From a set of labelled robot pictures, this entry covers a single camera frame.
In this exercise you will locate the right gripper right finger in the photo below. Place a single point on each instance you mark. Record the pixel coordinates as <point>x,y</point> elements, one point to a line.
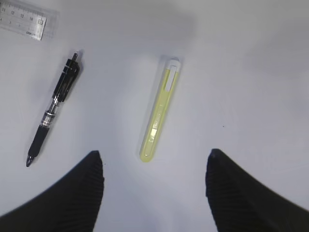
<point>240,203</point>

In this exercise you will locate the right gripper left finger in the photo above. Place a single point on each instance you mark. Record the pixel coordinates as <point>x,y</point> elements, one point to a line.
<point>70,205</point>

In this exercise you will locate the yellow utility knife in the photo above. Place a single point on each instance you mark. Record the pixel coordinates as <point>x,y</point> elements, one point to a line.
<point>160,107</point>

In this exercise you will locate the black pen lower right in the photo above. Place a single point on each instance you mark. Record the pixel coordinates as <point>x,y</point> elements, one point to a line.
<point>68,76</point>

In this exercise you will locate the clear plastic ruler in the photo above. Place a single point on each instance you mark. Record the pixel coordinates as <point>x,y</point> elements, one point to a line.
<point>28,19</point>

